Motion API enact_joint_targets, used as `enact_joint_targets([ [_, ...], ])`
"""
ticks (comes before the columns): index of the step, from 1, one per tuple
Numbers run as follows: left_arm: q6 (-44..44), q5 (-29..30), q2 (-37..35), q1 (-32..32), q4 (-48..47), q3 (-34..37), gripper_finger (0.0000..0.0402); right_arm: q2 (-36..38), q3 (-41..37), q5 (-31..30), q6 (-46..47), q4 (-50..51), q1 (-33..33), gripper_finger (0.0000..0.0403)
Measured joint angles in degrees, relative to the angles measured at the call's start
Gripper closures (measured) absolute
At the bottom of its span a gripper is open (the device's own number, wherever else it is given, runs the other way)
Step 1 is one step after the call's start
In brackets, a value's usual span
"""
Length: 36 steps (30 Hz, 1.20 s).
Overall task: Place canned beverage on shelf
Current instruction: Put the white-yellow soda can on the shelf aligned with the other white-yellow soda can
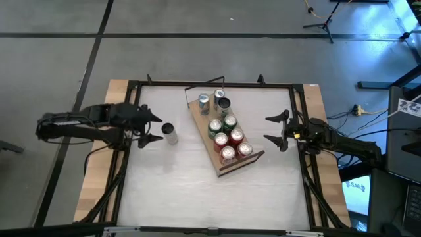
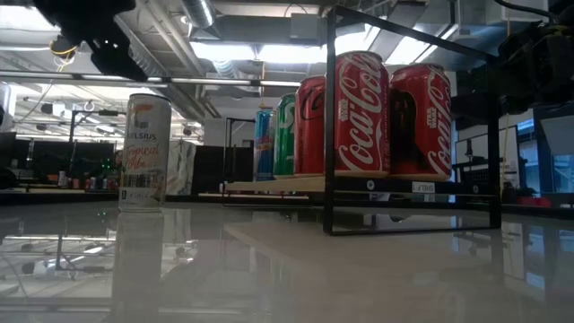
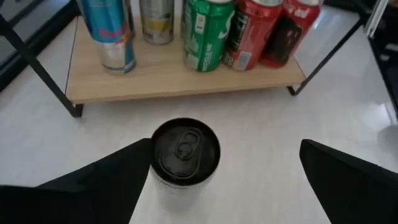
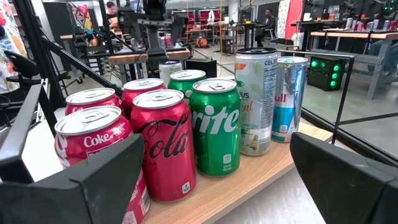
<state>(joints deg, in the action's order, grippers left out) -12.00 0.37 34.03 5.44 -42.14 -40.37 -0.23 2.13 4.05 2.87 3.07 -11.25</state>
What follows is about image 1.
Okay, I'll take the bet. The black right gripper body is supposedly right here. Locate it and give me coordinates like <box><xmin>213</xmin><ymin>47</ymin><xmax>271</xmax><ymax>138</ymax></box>
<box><xmin>281</xmin><ymin>109</ymin><xmax>310</xmax><ymax>153</ymax></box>

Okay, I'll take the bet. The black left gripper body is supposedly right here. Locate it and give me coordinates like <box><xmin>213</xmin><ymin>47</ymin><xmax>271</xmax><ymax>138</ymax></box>
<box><xmin>111</xmin><ymin>103</ymin><xmax>148</xmax><ymax>134</ymax></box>

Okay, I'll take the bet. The green Sprite can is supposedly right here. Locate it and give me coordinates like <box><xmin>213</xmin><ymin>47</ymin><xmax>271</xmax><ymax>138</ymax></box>
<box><xmin>207</xmin><ymin>118</ymin><xmax>224</xmax><ymax>140</ymax></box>
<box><xmin>223</xmin><ymin>113</ymin><xmax>238</xmax><ymax>133</ymax></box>

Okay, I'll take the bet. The red Star Wars cola can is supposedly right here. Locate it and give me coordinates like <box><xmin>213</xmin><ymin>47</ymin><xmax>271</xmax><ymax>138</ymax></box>
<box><xmin>219</xmin><ymin>145</ymin><xmax>236</xmax><ymax>165</ymax></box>

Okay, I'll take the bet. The blue silver Red Bull can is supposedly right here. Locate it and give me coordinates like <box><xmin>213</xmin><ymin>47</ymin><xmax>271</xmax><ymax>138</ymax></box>
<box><xmin>198</xmin><ymin>93</ymin><xmax>211</xmax><ymax>116</ymax></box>
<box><xmin>213</xmin><ymin>88</ymin><xmax>226</xmax><ymax>108</ymax></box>

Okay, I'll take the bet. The black stand foot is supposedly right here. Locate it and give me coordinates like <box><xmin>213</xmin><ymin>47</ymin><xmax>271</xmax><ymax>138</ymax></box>
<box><xmin>357</xmin><ymin>64</ymin><xmax>421</xmax><ymax>90</ymax></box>

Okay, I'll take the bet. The grey aluminium bar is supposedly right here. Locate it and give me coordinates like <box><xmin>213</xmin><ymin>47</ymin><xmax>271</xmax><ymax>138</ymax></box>
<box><xmin>103</xmin><ymin>226</ymin><xmax>325</xmax><ymax>237</ymax></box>

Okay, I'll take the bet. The black tripod stand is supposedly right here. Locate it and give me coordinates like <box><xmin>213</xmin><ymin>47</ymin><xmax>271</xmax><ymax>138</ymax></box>
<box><xmin>302</xmin><ymin>0</ymin><xmax>353</xmax><ymax>44</ymax></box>

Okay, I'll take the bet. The dark grey cabinet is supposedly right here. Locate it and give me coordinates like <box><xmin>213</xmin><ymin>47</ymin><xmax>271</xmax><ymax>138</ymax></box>
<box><xmin>384</xmin><ymin>86</ymin><xmax>421</xmax><ymax>185</ymax></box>

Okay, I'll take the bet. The white printed sticker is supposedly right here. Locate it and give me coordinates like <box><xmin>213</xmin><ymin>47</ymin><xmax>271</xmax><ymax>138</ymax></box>
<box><xmin>397</xmin><ymin>97</ymin><xmax>421</xmax><ymax>119</ymax></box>

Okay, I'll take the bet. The grey furniture foot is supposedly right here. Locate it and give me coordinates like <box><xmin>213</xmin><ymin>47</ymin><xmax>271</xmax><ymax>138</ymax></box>
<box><xmin>0</xmin><ymin>140</ymin><xmax>26</xmax><ymax>154</ymax></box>

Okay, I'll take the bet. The black keyboard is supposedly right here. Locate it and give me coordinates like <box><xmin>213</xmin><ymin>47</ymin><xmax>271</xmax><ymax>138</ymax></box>
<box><xmin>403</xmin><ymin>184</ymin><xmax>421</xmax><ymax>236</ymax></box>

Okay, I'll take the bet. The black metal table frame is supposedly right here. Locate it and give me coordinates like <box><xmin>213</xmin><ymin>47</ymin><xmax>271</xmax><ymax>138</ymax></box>
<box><xmin>74</xmin><ymin>74</ymin><xmax>353</xmax><ymax>237</ymax></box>

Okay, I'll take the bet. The yellow floor cable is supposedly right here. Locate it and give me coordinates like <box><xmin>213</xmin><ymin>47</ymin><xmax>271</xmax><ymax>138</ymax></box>
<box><xmin>304</xmin><ymin>0</ymin><xmax>355</xmax><ymax>20</ymax></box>

